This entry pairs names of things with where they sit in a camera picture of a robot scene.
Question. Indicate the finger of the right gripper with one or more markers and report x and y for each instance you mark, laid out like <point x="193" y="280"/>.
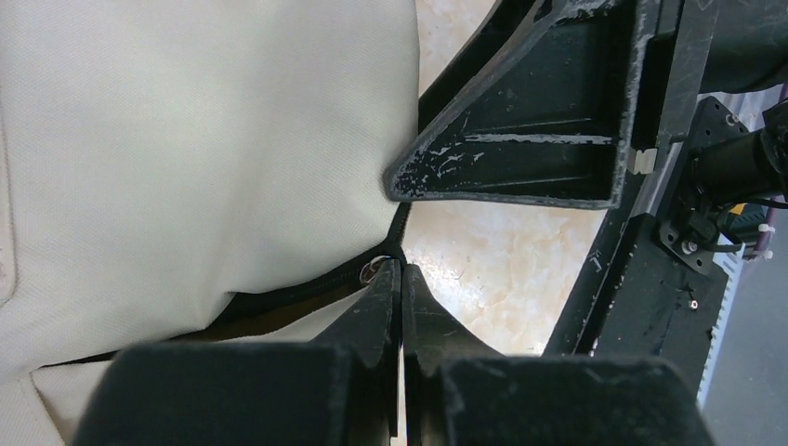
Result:
<point x="470" y="83"/>

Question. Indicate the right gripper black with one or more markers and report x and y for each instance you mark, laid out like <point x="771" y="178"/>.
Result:
<point x="575" y="102"/>

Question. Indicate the beige canvas student bag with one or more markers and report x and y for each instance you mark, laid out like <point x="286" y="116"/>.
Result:
<point x="160" y="157"/>

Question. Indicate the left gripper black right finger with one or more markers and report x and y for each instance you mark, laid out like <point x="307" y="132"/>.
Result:
<point x="460" y="391"/>

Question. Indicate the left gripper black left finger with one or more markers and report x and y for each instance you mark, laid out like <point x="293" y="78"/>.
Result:
<point x="340" y="388"/>

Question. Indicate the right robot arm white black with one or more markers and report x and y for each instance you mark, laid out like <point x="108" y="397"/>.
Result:
<point x="739" y="160"/>

